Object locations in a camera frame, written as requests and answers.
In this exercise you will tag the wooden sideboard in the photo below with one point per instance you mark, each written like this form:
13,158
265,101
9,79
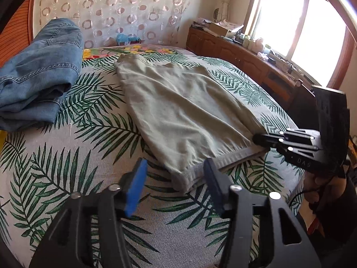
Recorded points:
237,53

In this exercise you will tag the grey pants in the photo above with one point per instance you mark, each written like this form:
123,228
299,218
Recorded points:
181,111

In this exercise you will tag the circle pattern sheer curtain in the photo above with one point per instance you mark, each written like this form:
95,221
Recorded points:
125,5

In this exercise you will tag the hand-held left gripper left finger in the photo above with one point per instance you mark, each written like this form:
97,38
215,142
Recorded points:
136,185

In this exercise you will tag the wooden slatted wardrobe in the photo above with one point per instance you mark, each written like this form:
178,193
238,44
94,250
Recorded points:
16,33

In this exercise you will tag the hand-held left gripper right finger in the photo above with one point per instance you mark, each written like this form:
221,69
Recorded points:
216,182

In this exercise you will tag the person's right hand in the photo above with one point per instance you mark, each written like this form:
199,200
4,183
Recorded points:
311,189

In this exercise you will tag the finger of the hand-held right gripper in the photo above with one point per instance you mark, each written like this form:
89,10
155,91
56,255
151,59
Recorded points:
267,140
301,152

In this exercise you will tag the blue plastic package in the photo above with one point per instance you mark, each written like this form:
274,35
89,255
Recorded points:
127,38

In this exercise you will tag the leaf print bedsheet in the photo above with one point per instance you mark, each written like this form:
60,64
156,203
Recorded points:
83,145

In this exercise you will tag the folded blue jeans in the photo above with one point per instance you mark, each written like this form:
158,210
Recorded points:
41,69

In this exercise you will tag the window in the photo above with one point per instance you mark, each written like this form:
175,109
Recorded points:
292,19

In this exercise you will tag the cardboard box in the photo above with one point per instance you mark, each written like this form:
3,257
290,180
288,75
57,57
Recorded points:
218,29

